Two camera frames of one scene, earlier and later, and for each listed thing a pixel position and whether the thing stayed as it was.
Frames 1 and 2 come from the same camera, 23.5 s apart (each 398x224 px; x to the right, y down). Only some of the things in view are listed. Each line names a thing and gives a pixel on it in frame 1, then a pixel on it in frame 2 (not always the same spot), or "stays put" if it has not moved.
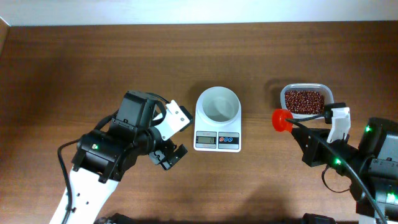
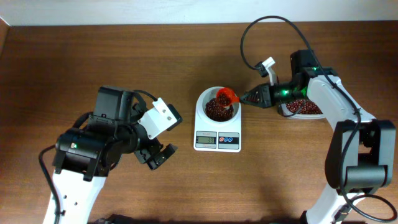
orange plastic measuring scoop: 278,117 → 226,96
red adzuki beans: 305,102 stays put
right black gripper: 311,149 → 266,96
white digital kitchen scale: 217,121 stays put
